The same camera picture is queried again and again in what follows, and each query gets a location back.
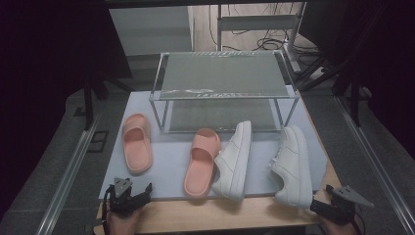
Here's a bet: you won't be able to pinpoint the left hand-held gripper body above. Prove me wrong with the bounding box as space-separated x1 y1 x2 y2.
109 176 145 218

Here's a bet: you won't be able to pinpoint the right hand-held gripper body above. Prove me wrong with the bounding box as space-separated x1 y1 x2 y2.
326 185 375 226

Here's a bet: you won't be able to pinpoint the white sneaker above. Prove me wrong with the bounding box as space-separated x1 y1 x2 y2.
268 125 314 210
211 120 253 202

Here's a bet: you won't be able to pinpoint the pink slipper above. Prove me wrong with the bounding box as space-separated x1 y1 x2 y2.
121 113 154 175
183 127 222 199

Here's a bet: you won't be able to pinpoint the two-tier metal shoe rack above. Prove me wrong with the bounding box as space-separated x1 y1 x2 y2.
149 49 300 135

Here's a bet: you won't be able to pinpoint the person's right hand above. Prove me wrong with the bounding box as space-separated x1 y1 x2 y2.
321 218 363 235

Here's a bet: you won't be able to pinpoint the person's left hand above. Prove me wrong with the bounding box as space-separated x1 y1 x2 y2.
109 207 145 235

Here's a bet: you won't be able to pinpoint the light blue mat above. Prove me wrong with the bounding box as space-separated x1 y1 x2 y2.
98 85 329 201

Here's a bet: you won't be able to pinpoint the black tripod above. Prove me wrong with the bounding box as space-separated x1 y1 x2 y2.
297 48 364 128

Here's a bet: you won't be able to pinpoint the black stand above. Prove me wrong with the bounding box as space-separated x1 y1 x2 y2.
82 65 133 131

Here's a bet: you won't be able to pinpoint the grey panel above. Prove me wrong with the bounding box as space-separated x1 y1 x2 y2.
109 6 194 57

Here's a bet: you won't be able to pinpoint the white metal stand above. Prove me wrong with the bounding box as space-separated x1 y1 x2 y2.
216 2 308 73

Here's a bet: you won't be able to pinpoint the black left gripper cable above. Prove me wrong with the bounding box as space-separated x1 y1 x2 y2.
101 192 112 235

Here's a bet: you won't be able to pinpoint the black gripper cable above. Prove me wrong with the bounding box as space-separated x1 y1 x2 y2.
101 192 112 235
353 211 367 235

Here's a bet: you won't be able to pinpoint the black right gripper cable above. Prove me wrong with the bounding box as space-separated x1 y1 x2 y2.
353 211 367 235

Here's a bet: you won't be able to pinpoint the metal floor rail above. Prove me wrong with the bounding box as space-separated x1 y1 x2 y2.
336 96 415 234
35 111 103 235

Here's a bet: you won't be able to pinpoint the black floor cables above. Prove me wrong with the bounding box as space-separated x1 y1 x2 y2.
208 3 322 67

